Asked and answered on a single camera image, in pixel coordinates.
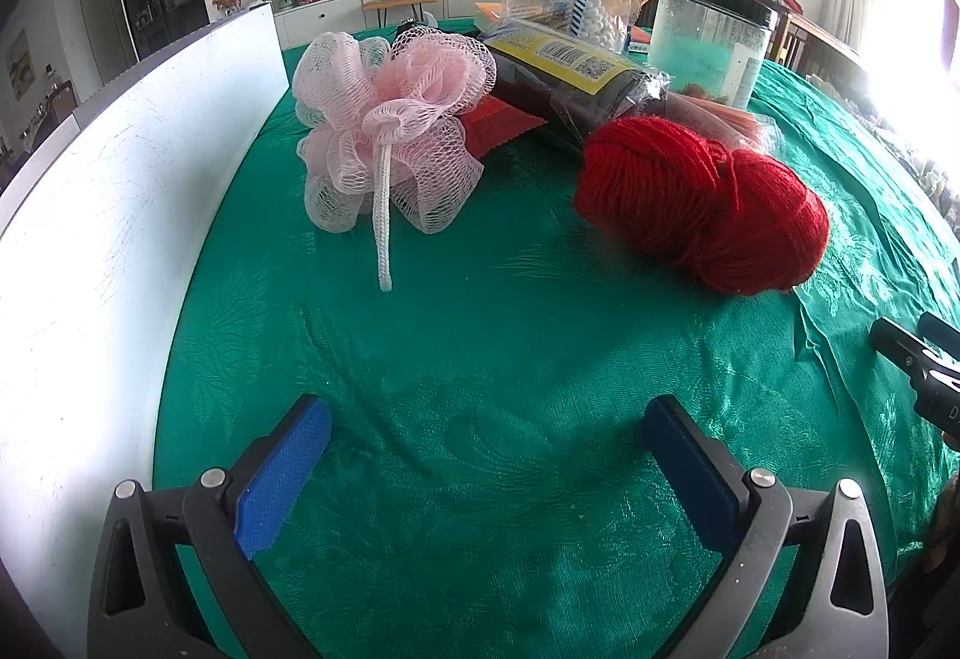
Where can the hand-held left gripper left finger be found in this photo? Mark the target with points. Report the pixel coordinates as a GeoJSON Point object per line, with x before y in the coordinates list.
{"type": "Point", "coordinates": [281, 479]}

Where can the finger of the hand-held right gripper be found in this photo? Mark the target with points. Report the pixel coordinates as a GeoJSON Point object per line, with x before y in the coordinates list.
{"type": "Point", "coordinates": [941, 331]}
{"type": "Point", "coordinates": [896, 338]}

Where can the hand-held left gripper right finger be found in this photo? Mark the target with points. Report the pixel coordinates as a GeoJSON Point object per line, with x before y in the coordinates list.
{"type": "Point", "coordinates": [690, 479]}

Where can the red yarn ball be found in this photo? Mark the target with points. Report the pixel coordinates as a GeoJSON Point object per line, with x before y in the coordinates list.
{"type": "Point", "coordinates": [697, 202]}

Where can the pink mesh bath loofah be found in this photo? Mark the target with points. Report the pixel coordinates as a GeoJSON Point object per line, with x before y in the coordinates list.
{"type": "Point", "coordinates": [405, 119]}

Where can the red packet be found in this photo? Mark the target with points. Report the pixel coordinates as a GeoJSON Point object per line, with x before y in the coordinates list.
{"type": "Point", "coordinates": [499, 123]}

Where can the green patterned tablecloth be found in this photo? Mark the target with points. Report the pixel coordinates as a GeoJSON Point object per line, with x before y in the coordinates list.
{"type": "Point", "coordinates": [487, 344]}

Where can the white board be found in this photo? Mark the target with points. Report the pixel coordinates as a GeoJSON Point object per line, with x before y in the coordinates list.
{"type": "Point", "coordinates": [112, 239]}

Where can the clear jar with black lid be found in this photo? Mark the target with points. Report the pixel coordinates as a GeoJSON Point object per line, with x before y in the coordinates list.
{"type": "Point", "coordinates": [705, 44]}

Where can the dark bottle with yellow label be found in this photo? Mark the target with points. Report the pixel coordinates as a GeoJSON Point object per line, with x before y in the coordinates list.
{"type": "Point", "coordinates": [585, 89]}

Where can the cotton swab pack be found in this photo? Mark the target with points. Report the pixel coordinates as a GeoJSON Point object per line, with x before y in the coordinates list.
{"type": "Point", "coordinates": [600, 22]}

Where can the dark wooden chair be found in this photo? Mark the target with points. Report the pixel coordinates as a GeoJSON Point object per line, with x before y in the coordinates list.
{"type": "Point", "coordinates": [64, 97]}

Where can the black mesh cloth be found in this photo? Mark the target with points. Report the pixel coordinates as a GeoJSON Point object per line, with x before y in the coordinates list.
{"type": "Point", "coordinates": [409, 32]}

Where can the white television cabinet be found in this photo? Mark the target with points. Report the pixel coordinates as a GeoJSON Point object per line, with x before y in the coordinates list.
{"type": "Point", "coordinates": [330, 14]}

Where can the white door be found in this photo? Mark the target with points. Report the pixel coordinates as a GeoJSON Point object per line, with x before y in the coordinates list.
{"type": "Point", "coordinates": [101, 26]}

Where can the wooden stool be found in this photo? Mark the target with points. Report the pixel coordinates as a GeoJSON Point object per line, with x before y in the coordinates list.
{"type": "Point", "coordinates": [397, 1]}

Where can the orange book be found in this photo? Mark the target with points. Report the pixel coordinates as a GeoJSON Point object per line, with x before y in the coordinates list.
{"type": "Point", "coordinates": [489, 13]}

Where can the framed wall picture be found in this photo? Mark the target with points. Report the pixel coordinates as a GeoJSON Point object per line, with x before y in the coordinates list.
{"type": "Point", "coordinates": [21, 63]}

